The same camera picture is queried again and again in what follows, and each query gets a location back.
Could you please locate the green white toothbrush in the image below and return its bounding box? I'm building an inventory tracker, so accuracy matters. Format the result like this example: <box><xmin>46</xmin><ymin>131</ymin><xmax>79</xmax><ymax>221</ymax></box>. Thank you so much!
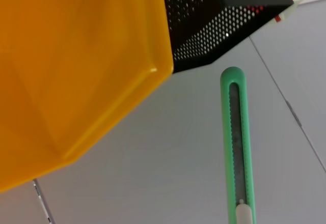
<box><xmin>220</xmin><ymin>66</ymin><xmax>257</xmax><ymax>224</ymax></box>

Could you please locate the black mesh pen holder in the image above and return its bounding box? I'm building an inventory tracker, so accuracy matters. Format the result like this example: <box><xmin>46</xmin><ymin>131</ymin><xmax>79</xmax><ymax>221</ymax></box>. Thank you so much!
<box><xmin>161</xmin><ymin>0</ymin><xmax>295</xmax><ymax>73</ymax></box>

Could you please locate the yellow plastic storage bin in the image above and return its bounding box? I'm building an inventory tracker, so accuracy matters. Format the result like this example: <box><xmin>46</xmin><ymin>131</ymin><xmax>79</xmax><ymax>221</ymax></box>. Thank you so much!
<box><xmin>0</xmin><ymin>0</ymin><xmax>175</xmax><ymax>193</ymax></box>

